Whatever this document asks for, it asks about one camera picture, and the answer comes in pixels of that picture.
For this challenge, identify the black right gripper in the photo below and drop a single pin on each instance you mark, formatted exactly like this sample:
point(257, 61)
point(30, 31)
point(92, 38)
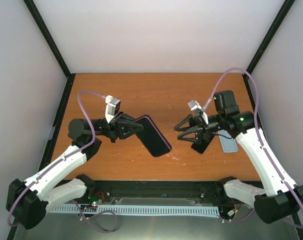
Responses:
point(201, 130)

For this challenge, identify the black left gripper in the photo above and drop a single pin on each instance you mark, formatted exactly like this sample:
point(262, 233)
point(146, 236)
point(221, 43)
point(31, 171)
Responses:
point(120, 126)

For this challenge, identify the pink phone black screen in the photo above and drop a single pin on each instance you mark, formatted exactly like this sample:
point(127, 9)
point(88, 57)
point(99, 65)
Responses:
point(202, 146)

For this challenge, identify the light blue phone case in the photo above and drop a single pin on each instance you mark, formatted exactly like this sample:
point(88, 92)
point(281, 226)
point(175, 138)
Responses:
point(228, 145)

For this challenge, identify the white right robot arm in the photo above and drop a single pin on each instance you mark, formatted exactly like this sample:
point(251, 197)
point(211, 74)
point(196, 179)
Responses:
point(280, 195)

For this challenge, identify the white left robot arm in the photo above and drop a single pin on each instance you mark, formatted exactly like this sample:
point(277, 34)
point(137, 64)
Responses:
point(30, 200)

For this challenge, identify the metal front plate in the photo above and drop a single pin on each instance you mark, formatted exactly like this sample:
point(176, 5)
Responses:
point(57, 226)

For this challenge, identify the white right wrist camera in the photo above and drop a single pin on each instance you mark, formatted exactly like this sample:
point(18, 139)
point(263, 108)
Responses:
point(198, 110)

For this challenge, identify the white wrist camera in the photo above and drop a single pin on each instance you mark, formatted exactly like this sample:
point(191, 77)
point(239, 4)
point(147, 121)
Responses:
point(112, 107)
point(198, 110)

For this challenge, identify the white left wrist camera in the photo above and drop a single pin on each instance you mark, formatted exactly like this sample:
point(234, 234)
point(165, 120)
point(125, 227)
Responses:
point(112, 107)

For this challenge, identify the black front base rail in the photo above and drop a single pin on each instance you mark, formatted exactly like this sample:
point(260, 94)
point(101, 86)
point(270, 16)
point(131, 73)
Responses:
point(210, 192)

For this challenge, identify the light blue slotted cable duct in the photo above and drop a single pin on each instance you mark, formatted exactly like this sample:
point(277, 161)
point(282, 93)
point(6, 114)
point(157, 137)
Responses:
point(140, 210)

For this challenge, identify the black left table rail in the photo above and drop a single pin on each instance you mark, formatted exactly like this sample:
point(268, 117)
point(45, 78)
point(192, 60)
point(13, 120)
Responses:
point(53, 136)

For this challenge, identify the black right frame post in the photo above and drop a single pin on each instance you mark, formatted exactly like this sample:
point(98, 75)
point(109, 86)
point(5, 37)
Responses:
point(272, 30)

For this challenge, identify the black frame post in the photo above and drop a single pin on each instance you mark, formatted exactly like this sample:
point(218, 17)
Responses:
point(272, 30)
point(38, 19)

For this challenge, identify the black left frame post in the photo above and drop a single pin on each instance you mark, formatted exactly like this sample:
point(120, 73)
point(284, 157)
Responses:
point(38, 19)

